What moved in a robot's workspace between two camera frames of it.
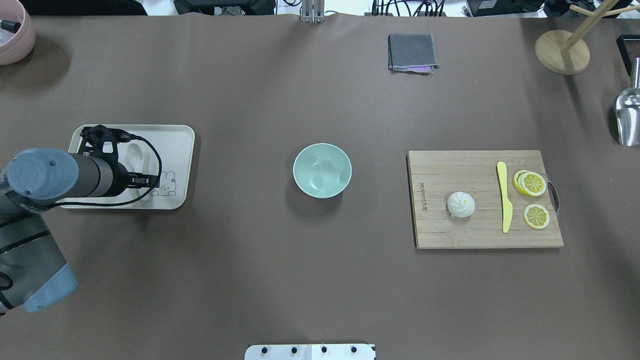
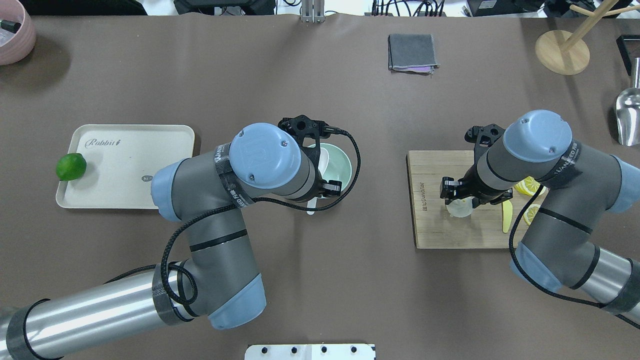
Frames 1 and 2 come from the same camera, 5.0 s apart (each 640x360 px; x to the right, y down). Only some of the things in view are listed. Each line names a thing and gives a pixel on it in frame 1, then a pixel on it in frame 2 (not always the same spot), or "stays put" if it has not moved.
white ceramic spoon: [136, 154] -> [322, 167]
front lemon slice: [536, 216] stays put
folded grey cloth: [412, 53] stays put
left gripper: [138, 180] -> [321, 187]
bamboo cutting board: [482, 199] stays put
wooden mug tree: [565, 53] stays put
